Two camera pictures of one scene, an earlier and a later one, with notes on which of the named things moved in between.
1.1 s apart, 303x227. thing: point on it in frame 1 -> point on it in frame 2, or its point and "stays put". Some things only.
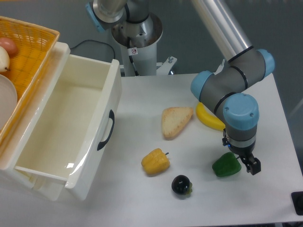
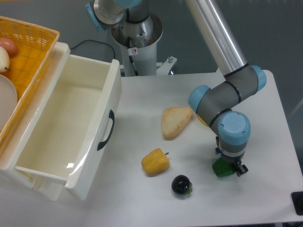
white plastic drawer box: (66, 131) stays put
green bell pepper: (227, 164) stays put
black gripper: (245, 153) -> (242, 169)
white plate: (8, 98) stays put
